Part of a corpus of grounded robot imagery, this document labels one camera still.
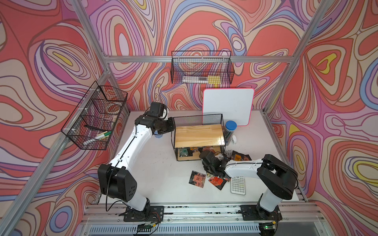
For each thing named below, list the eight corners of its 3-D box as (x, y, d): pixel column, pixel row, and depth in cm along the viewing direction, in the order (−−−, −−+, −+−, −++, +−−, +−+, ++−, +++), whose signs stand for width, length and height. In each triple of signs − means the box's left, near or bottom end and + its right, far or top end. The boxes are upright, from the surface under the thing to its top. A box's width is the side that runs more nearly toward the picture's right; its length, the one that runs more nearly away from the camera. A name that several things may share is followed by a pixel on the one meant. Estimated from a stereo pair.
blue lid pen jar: (221, 146, 101) (226, 128, 86) (220, 138, 105) (225, 120, 90) (230, 146, 101) (238, 128, 86) (229, 138, 105) (235, 120, 90)
